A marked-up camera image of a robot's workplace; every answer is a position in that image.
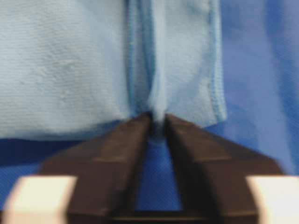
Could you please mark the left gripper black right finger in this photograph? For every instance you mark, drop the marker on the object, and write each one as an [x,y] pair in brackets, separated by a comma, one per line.
[211,173]

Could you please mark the dark blue table cloth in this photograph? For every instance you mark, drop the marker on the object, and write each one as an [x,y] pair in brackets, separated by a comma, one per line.
[260,46]

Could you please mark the light blue towel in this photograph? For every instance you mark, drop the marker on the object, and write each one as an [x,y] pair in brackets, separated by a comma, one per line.
[74,69]

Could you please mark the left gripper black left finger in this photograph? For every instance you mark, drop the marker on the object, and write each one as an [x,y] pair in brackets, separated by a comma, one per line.
[108,171]

